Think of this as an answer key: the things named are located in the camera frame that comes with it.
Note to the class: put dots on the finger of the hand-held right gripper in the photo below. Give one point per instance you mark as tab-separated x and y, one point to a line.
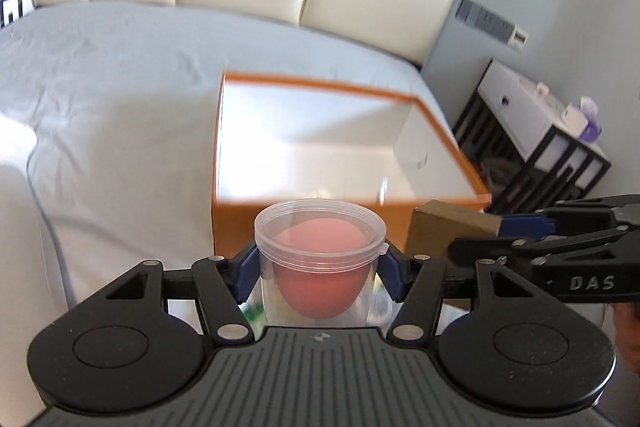
525	225
480	249

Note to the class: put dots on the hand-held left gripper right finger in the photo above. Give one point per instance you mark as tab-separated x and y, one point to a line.
395	273

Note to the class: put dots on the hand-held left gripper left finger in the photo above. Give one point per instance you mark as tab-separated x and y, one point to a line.
247	273

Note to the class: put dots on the small brown cardboard box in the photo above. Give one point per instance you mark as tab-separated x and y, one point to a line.
445	227

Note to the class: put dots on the pink makeup sponge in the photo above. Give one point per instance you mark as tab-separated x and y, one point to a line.
317	272

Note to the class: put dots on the clear plastic cup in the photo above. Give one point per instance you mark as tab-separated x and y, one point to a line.
320	212

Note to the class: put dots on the orange cardboard box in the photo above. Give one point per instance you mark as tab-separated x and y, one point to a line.
320	142

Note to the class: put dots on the person's right hand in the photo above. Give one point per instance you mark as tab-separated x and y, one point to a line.
629	332

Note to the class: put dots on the white and black nightstand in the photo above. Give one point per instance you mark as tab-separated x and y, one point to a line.
515	117

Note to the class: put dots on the white toilet paper roll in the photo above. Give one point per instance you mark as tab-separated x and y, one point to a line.
572	119

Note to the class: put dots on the purple tissue pack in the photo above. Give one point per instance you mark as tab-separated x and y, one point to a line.
592	127

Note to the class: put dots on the small white item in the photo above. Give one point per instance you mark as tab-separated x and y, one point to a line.
542	89

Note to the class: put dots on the bed with light blue sheet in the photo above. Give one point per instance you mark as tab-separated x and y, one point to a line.
115	107

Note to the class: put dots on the white wall socket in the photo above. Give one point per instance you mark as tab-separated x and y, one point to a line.
519	39

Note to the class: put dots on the grey wall switch panel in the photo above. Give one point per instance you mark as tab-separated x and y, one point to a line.
482	18

